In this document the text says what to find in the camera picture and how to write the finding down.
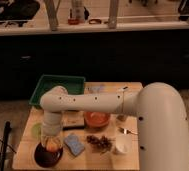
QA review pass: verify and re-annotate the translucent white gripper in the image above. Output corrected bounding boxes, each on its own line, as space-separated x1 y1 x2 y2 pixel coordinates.
41 129 62 152

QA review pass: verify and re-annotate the orange yellow apple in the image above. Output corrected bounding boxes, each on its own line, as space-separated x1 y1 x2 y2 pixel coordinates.
46 139 59 152

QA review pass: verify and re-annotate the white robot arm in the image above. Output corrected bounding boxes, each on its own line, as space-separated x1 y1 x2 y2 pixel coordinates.
40 82 189 171

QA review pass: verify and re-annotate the small green bowl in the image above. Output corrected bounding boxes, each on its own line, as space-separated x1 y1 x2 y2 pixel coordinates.
31 123 41 140

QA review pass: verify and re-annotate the dark purple bowl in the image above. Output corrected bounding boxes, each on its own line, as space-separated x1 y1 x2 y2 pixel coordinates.
34 143 63 168

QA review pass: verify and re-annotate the orange bowl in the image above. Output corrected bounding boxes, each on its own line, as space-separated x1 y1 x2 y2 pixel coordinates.
84 112 110 128

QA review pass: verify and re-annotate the blue sponge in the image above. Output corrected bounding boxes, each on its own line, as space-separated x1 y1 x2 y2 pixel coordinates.
64 133 85 156

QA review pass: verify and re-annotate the wooden block with black base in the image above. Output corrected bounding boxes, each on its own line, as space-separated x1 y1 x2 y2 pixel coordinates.
62 111 85 130

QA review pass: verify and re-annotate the black stand pole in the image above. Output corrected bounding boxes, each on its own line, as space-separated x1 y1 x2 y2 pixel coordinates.
0 121 11 171

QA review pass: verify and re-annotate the green plastic tray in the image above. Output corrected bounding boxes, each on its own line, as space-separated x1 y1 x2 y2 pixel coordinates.
29 75 86 109

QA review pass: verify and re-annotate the bunch of dark grapes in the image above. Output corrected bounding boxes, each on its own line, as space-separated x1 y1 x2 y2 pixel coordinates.
86 135 112 153

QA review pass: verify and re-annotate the light blue cloth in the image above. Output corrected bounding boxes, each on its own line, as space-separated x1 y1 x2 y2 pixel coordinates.
88 85 104 94

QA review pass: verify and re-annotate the white cup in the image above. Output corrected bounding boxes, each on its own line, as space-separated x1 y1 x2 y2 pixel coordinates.
115 134 132 155

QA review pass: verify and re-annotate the dark metal cup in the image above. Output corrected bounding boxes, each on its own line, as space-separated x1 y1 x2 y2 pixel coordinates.
117 115 127 122

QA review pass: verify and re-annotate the silver fork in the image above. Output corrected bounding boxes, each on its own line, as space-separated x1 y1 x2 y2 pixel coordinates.
119 127 138 135

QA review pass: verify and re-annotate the white bottle on shelf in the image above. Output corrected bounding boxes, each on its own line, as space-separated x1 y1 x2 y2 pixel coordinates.
71 0 85 23

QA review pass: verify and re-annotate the black bag on shelf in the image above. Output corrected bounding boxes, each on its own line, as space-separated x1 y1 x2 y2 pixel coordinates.
0 0 40 27

